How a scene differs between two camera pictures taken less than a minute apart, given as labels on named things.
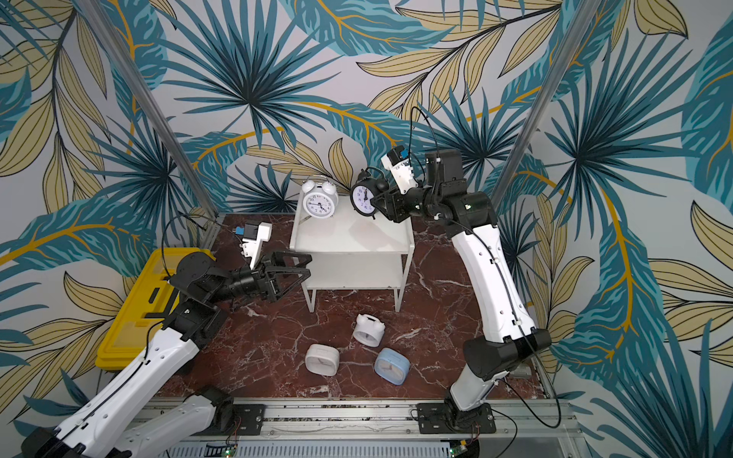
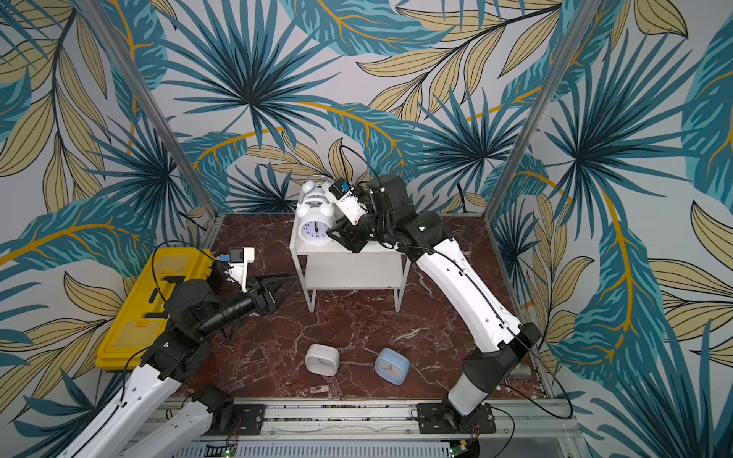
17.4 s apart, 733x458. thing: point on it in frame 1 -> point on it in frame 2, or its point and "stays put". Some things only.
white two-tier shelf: [349, 251] stays put
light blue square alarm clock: [391, 365] stays put
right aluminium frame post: [544, 101] stays put
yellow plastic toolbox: [125, 343] stays put
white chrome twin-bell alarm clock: [319, 199] stays put
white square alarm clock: [322, 359] stays put
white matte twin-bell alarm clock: [368, 330] -> [314, 222]
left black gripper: [266, 281] -> [268, 302]
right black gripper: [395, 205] -> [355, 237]
